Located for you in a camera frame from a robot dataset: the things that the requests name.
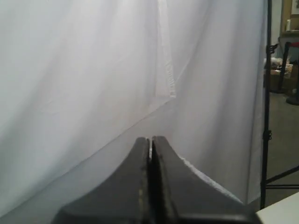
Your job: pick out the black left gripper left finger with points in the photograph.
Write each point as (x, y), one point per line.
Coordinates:
(122, 198)

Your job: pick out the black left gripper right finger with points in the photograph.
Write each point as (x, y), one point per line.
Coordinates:
(188, 199)

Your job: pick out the grey fleece towel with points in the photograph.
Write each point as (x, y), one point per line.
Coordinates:
(209, 181)

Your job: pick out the white backdrop sheet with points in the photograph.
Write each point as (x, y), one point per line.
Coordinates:
(80, 80)

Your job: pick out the cluttered background shelf items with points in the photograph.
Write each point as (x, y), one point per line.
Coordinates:
(285, 76)

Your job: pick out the black backdrop stand pole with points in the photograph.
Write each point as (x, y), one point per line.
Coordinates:
(266, 183)

